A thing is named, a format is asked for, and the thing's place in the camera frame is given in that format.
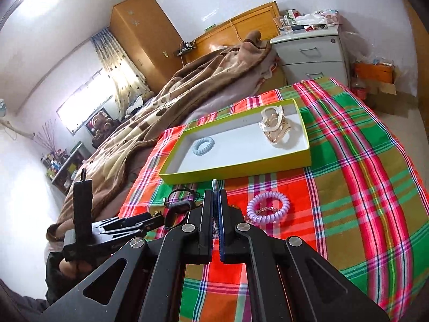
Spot clear hair claw clip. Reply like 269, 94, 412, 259
260, 105, 285, 131

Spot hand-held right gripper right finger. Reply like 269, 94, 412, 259
217, 189, 391, 322

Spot white plastic bag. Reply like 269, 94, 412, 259
295, 9, 342, 27

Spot wooden wardrobe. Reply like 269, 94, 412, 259
110, 0, 183, 92

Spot wooden headboard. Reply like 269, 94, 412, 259
194, 1, 281, 64

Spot person's left hand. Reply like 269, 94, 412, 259
59, 261, 93, 276

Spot white nightstand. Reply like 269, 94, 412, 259
270, 25, 351, 88

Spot clear glass tumbler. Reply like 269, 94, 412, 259
273, 15, 296, 33

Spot power strip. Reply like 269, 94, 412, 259
173, 40, 197, 56

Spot amber hair claw clip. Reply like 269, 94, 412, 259
263, 117, 296, 147

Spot brown teddy bear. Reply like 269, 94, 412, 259
85, 108, 116, 149

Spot dotted curtain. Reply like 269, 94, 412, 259
90, 27, 152, 115

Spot person's left forearm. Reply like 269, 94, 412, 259
0, 251, 72, 322

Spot dried branches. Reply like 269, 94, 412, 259
34, 120, 58, 152

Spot window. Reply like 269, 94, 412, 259
55, 70, 115, 135

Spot orange box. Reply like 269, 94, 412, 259
353, 61, 397, 94

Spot light blue spiral hair tie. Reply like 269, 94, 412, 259
192, 136, 215, 156

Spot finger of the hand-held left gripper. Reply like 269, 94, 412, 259
98, 216, 165, 242
90, 212, 153, 232

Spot purple spiral hair tie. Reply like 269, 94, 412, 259
246, 193, 291, 225

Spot green-rimmed white tray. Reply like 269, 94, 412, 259
158, 98, 312, 185

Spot brown patterned blanket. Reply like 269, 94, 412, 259
47, 30, 286, 242

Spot shelf with bottles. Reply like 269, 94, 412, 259
40, 140, 92, 196

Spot plaid cloth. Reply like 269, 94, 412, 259
117, 76, 429, 322

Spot black hair tie green bead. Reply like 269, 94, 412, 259
168, 187, 199, 203

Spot black smart band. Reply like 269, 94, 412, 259
164, 199, 197, 231

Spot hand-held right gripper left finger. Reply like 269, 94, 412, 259
38, 189, 215, 322

